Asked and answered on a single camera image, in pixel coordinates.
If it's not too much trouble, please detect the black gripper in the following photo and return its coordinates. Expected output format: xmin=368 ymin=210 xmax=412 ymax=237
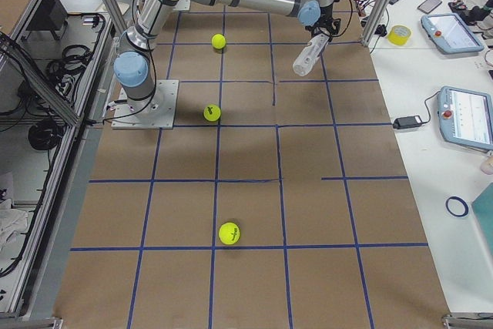
xmin=304 ymin=8 xmax=341 ymax=39

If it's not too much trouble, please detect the clear tennis ball can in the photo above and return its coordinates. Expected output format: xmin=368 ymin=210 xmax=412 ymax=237
xmin=293 ymin=33 xmax=330 ymax=76

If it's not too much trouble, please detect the tennis ball centre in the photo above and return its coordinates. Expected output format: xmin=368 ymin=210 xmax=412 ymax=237
xmin=211 ymin=33 xmax=226 ymax=50

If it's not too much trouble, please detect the tennis ball near base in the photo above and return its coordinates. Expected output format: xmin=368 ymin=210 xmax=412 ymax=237
xmin=203 ymin=104 xmax=221 ymax=123

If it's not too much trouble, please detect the yellow tape roll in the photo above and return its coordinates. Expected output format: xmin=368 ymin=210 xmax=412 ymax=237
xmin=387 ymin=25 xmax=411 ymax=46

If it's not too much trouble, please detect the black smartphone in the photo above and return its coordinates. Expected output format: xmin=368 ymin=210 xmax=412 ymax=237
xmin=417 ymin=0 xmax=442 ymax=14

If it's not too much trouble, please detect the far teach pendant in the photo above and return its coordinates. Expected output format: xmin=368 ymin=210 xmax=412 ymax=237
xmin=421 ymin=13 xmax=484 ymax=54

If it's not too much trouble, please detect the teach pendant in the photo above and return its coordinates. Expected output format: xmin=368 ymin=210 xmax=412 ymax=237
xmin=438 ymin=86 xmax=492 ymax=152
xmin=421 ymin=13 xmax=484 ymax=54

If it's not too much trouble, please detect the black power brick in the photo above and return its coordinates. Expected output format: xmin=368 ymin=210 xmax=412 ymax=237
xmin=392 ymin=115 xmax=424 ymax=129

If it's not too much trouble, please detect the near teach pendant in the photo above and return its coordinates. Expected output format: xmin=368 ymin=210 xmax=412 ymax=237
xmin=438 ymin=86 xmax=492 ymax=152

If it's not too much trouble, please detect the teal board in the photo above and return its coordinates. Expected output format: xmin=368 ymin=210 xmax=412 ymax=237
xmin=471 ymin=183 xmax=492 ymax=268

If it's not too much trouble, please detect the white crumpled cloth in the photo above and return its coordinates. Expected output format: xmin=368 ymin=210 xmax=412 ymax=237
xmin=0 ymin=173 xmax=30 ymax=253

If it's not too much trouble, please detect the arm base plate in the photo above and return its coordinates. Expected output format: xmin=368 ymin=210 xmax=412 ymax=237
xmin=111 ymin=79 xmax=179 ymax=129

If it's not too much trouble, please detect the blue tape ring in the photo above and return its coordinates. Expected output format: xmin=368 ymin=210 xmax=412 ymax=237
xmin=445 ymin=196 xmax=469 ymax=218

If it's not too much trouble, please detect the black cable bundle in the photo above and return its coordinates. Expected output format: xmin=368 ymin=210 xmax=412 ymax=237
xmin=45 ymin=43 xmax=96 ymax=87

